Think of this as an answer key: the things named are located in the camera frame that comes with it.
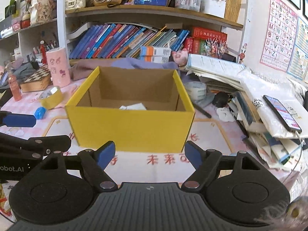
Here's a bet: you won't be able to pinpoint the white shelf unit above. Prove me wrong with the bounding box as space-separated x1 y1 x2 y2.
0 0 249 64

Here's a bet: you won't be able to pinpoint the red book set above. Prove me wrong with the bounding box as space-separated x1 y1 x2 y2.
184 27 228 54

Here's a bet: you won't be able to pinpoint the pink pig plush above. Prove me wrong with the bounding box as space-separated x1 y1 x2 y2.
171 49 188 65

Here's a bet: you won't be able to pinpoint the red and white round doll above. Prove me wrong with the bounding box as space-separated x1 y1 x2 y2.
20 13 31 28

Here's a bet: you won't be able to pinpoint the grey clothes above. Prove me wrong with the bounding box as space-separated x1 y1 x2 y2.
0 61 39 87

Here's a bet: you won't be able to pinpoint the stack of papers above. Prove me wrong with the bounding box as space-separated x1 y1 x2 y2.
186 54 244 89

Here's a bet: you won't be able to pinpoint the black smartphone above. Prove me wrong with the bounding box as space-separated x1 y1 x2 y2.
263 95 302 133

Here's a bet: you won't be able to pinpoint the pile of books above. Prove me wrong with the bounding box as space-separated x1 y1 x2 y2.
231 91 302 171

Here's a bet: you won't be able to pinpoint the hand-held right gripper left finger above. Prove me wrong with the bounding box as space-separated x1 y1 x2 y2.
36 140 118 193

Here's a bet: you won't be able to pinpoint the pink cylinder container with stickers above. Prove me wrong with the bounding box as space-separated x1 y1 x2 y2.
46 47 71 88

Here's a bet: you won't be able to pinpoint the deer ornament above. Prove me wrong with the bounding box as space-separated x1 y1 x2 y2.
238 43 248 64

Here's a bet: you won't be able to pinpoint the small white crumpled item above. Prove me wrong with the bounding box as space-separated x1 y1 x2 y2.
217 107 235 122

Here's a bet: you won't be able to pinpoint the beige plush doll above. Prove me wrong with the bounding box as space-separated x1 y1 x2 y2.
29 0 54 25

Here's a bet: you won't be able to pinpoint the wooden chessboard box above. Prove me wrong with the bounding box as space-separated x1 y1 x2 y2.
20 64 52 92

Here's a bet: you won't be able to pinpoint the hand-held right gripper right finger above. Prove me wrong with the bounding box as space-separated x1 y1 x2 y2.
181 140 264 192

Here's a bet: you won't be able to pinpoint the mauve and lilac cloth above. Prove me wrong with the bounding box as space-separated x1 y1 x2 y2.
70 57 183 81

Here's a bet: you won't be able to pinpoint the white cable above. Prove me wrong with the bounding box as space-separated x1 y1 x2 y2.
281 131 304 186

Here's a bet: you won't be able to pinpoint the colourful chart wall poster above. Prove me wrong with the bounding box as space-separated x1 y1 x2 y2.
286 17 308 81

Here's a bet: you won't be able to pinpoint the orange and white carton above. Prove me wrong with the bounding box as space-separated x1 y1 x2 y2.
140 46 171 57
140 55 170 63

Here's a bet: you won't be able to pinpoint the pink spray bottle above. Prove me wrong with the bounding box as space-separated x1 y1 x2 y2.
7 71 23 101

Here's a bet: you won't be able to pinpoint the small blue plastic object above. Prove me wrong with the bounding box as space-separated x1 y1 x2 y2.
35 106 47 120

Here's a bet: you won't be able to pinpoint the small black pouch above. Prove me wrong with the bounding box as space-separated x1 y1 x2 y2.
213 92 230 107

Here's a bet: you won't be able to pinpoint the white power adapter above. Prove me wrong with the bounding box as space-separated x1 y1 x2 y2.
119 103 147 111

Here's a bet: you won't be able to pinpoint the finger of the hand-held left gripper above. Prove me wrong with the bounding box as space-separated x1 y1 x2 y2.
0 133 72 160
0 111 37 127

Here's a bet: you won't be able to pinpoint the black pen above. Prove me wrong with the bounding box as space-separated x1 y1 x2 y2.
192 102 212 119

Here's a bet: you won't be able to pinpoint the alphabet wall poster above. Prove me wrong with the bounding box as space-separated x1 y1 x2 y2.
259 0 299 72

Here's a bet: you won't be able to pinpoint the yellowish tape roll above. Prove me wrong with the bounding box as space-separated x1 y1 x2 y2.
38 86 64 110

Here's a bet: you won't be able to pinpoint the clear tape roll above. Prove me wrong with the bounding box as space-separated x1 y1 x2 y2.
184 81 207 100

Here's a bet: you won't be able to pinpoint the yellow cardboard box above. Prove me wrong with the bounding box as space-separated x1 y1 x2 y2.
65 66 195 153

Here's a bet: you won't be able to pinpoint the colourful hair ornaments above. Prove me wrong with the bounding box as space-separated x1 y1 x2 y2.
200 38 228 58

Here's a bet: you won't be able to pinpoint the row of colourful books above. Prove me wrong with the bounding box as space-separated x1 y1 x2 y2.
69 23 190 59

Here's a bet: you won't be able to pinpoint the white lying book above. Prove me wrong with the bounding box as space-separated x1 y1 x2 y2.
66 22 88 40

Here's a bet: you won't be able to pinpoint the white plastic bag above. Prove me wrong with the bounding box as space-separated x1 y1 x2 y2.
238 69 308 139

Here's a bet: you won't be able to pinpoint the stack of yellow books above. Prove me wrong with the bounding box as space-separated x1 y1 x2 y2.
225 0 244 23

